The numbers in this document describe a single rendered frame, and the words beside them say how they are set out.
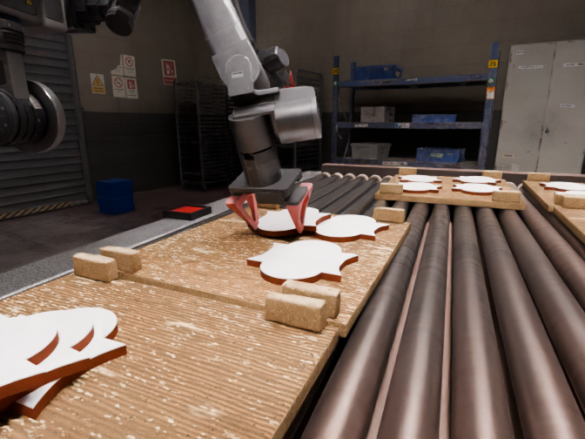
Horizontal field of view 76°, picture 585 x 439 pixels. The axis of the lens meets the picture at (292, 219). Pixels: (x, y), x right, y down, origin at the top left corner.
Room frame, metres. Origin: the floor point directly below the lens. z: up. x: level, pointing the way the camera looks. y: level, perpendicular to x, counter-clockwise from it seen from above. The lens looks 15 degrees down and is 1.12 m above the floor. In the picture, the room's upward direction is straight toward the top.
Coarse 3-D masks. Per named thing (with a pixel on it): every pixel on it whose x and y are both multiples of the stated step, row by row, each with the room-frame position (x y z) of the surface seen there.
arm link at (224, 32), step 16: (192, 0) 0.60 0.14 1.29; (208, 0) 0.59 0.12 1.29; (224, 0) 0.59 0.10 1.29; (208, 16) 0.59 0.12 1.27; (224, 16) 0.58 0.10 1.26; (208, 32) 0.58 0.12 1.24; (224, 32) 0.57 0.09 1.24; (240, 32) 0.56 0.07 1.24; (224, 48) 0.56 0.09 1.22; (240, 48) 0.56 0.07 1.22; (224, 64) 0.55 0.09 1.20; (256, 64) 0.55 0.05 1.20; (224, 80) 0.55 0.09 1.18; (256, 80) 0.54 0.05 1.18
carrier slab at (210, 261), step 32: (224, 224) 0.68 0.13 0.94; (160, 256) 0.50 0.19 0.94; (192, 256) 0.50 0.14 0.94; (224, 256) 0.50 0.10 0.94; (384, 256) 0.50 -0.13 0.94; (192, 288) 0.40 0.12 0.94; (224, 288) 0.40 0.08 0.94; (256, 288) 0.40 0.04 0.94; (352, 288) 0.40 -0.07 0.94; (352, 320) 0.34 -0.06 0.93
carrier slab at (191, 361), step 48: (48, 288) 0.40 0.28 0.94; (96, 288) 0.40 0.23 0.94; (144, 288) 0.40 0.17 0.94; (144, 336) 0.30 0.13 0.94; (192, 336) 0.30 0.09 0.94; (240, 336) 0.30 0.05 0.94; (288, 336) 0.30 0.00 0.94; (336, 336) 0.31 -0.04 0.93; (96, 384) 0.24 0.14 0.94; (144, 384) 0.24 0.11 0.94; (192, 384) 0.24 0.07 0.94; (240, 384) 0.24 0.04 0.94; (288, 384) 0.24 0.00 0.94; (0, 432) 0.19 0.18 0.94; (48, 432) 0.19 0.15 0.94; (96, 432) 0.19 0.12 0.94; (144, 432) 0.19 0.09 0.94; (192, 432) 0.19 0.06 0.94; (240, 432) 0.19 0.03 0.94
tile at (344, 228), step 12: (336, 216) 0.70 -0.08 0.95; (348, 216) 0.70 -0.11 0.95; (360, 216) 0.70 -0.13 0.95; (324, 228) 0.61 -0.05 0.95; (336, 228) 0.61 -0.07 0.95; (348, 228) 0.61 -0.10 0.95; (360, 228) 0.61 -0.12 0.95; (372, 228) 0.61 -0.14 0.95; (384, 228) 0.63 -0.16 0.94; (336, 240) 0.57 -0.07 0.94; (348, 240) 0.57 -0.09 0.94; (372, 240) 0.58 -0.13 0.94
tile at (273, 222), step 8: (312, 208) 0.71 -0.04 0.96; (264, 216) 0.68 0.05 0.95; (272, 216) 0.67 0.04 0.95; (280, 216) 0.67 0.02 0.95; (288, 216) 0.67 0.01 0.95; (312, 216) 0.65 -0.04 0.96; (320, 216) 0.65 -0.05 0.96; (328, 216) 0.66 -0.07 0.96; (264, 224) 0.63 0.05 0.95; (272, 224) 0.62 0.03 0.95; (280, 224) 0.62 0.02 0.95; (288, 224) 0.61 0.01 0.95; (304, 224) 0.61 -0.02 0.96; (312, 224) 0.60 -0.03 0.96; (264, 232) 0.59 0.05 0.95; (272, 232) 0.59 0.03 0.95; (280, 232) 0.58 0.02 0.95; (288, 232) 0.59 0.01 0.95; (296, 232) 0.59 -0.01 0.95
